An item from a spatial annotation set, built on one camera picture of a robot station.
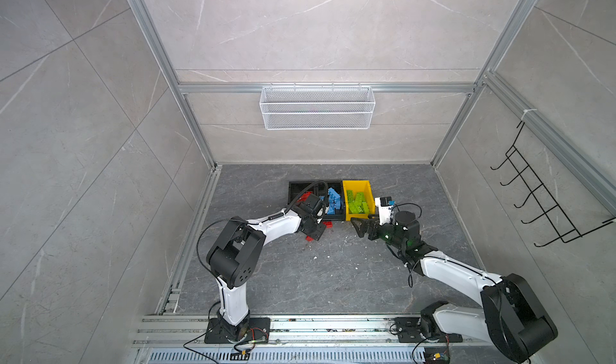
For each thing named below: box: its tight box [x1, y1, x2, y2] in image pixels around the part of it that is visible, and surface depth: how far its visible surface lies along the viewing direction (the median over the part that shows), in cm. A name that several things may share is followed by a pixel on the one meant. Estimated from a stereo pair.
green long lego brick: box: [354, 191, 365, 205], surface depth 103 cm
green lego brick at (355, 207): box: [348, 200, 365, 215], surface depth 103 cm
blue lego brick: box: [327, 187, 341, 215], surface depth 103 cm
